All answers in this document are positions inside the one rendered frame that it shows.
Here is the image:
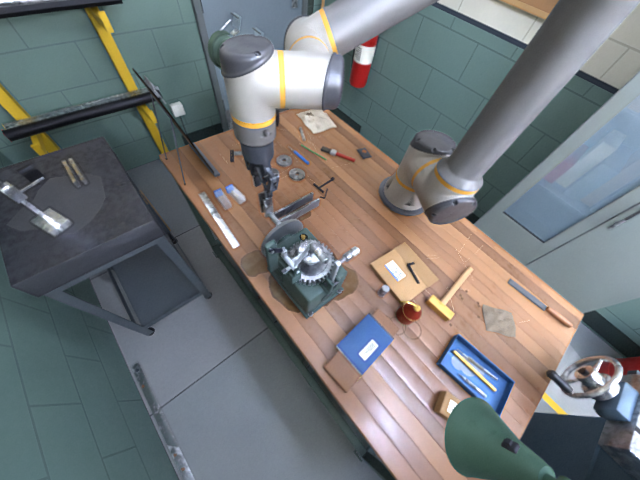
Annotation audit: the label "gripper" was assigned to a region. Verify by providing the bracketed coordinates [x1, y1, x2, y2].
[242, 143, 282, 215]

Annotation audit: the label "silver spindle chuck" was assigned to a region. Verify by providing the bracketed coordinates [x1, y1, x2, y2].
[279, 238, 335, 275]

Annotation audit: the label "silver knobbed lock lever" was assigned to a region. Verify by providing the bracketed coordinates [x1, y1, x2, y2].
[331, 245, 362, 267]

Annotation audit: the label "green dividing head body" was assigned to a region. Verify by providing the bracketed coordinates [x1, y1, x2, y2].
[263, 223, 351, 319]

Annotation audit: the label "dark steel angle bar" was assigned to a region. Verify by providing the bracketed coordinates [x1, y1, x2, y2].
[273, 193, 323, 222]

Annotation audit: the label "grey round index plate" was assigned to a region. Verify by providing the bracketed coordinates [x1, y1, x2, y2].
[263, 223, 304, 251]

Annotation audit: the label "steel ruler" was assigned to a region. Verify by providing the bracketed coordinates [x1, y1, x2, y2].
[198, 191, 242, 250]

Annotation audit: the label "beige stained rag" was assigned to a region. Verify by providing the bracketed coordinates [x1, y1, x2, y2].
[295, 108, 338, 135]

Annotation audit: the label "dark toothed disc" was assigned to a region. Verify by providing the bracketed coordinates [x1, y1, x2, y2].
[294, 252, 336, 290]

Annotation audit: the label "thin grey rods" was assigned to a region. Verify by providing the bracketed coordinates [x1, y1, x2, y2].
[166, 110, 189, 187]

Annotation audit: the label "grey door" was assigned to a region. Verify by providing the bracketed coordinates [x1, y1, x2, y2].
[191, 0, 242, 137]

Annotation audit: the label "green motor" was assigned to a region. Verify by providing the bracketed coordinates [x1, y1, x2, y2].
[207, 28, 237, 67]

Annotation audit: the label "red fire extinguisher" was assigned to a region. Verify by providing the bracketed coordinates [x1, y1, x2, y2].
[349, 34, 380, 90]

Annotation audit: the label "dark grey metal table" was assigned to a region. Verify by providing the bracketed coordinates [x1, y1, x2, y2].
[0, 136, 214, 338]

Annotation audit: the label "brown cardboard sheet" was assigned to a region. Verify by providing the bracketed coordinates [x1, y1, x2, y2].
[369, 242, 441, 303]

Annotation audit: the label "blue book white label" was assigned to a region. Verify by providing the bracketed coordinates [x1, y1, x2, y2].
[335, 313, 395, 376]

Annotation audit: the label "red oil can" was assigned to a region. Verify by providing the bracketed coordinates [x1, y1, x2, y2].
[395, 299, 422, 326]

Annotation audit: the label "brown cardboard pad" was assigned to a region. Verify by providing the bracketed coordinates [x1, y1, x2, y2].
[322, 351, 362, 394]

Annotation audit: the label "black steel pipe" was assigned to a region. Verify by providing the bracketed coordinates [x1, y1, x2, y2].
[1, 90, 154, 143]
[0, 0, 124, 20]

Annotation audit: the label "silver metal plate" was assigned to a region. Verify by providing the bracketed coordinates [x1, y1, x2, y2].
[28, 203, 74, 238]

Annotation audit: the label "rusty metal floor bar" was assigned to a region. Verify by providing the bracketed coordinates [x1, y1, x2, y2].
[130, 363, 197, 480]

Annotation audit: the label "silver metal bar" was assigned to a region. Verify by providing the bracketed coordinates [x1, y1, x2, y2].
[0, 179, 37, 207]

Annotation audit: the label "beige cloth patch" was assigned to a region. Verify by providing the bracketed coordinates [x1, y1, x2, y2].
[480, 304, 517, 337]

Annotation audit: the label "small cardboard box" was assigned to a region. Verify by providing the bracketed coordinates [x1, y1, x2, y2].
[432, 390, 462, 419]

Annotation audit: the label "silver tweezers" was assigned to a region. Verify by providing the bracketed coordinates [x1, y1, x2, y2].
[459, 374, 489, 399]

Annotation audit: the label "blue tool tray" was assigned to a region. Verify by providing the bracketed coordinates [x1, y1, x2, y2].
[436, 333, 516, 417]

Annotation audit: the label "grey cabinet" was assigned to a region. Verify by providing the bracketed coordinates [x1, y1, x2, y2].
[473, 74, 640, 314]

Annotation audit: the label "beige board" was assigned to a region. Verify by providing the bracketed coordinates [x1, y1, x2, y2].
[491, 0, 561, 21]

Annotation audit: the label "green machine housing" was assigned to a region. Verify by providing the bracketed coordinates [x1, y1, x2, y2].
[444, 396, 572, 480]

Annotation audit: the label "grey handwheel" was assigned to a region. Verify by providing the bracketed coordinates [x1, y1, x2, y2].
[546, 355, 626, 402]

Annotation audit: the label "dark machine base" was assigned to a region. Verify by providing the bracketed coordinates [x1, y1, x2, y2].
[518, 382, 640, 480]

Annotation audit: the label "red handled brush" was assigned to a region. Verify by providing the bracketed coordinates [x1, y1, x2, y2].
[320, 145, 357, 163]

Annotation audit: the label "brass mallet wooden handle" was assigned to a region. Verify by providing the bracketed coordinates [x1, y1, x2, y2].
[427, 266, 475, 322]

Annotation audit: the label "yellow rack frame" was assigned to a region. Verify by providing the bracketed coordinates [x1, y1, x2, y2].
[0, 5, 169, 157]

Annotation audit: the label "yellow handled tool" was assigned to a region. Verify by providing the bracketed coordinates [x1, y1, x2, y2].
[451, 349, 499, 393]

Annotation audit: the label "grey file wooden handle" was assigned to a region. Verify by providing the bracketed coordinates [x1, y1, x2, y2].
[507, 278, 574, 328]

